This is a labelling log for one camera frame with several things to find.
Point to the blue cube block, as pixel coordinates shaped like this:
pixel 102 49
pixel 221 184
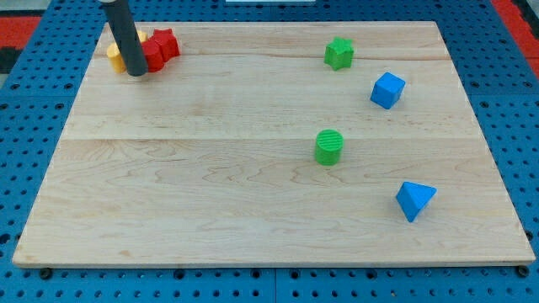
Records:
pixel 387 90

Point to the blue triangular prism block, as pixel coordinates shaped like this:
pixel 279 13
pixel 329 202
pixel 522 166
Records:
pixel 413 198

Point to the yellow heart block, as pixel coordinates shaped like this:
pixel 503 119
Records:
pixel 114 58

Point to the red round block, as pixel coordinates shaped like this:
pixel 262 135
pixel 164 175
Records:
pixel 153 55

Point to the green star block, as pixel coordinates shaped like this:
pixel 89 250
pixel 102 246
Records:
pixel 339 53

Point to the green cylinder block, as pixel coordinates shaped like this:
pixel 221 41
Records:
pixel 328 147

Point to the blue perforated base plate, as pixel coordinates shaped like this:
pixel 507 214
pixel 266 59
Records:
pixel 41 87

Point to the red star block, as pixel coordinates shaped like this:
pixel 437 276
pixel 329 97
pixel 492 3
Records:
pixel 167 42

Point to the light wooden board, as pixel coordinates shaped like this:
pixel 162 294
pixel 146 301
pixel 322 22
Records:
pixel 209 163

